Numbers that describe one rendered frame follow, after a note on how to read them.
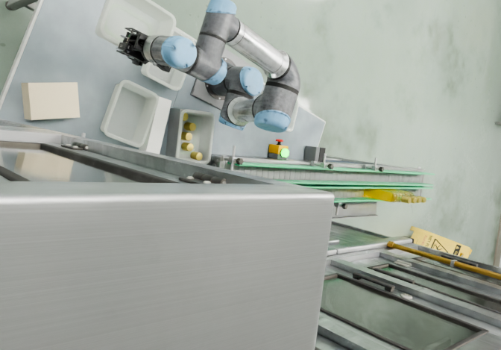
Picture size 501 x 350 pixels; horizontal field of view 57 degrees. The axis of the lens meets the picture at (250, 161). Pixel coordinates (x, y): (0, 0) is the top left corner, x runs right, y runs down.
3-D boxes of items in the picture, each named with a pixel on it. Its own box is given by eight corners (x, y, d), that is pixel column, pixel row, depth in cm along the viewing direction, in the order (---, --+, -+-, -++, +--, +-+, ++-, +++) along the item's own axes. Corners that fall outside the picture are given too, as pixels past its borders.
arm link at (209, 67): (236, 48, 123) (204, 30, 116) (224, 88, 123) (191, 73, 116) (218, 48, 129) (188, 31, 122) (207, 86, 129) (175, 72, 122)
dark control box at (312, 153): (303, 160, 252) (314, 161, 246) (304, 145, 252) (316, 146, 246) (312, 160, 258) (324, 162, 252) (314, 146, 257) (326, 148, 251)
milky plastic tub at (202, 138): (165, 160, 194) (176, 163, 188) (170, 107, 192) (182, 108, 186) (198, 162, 206) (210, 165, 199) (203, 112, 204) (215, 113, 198)
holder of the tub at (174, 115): (163, 172, 195) (173, 175, 189) (170, 107, 193) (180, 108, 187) (196, 174, 206) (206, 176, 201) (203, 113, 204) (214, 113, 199)
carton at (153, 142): (137, 154, 186) (145, 155, 181) (151, 95, 186) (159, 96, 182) (150, 157, 190) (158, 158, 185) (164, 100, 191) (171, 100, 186)
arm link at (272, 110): (248, 99, 202) (306, 92, 151) (238, 131, 202) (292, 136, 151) (223, 89, 198) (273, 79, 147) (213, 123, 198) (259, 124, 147)
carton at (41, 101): (21, 83, 154) (27, 83, 148) (68, 82, 164) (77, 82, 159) (24, 119, 156) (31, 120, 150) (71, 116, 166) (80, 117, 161)
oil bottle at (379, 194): (363, 196, 273) (406, 205, 252) (364, 186, 272) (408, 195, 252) (368, 196, 276) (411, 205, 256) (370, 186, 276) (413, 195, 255)
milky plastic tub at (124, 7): (104, -17, 139) (118, -23, 132) (164, 21, 154) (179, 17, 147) (85, 36, 137) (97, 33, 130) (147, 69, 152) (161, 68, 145)
